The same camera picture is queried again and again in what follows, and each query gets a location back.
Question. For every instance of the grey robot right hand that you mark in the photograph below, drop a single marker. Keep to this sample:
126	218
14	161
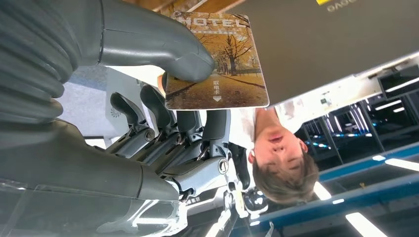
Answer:
82	170

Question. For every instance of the person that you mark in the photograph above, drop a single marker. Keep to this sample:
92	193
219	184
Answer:
281	153

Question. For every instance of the wooden card organizer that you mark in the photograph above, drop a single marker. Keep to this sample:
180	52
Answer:
212	5

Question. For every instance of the grey laptop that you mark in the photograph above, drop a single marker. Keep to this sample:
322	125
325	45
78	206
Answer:
327	39

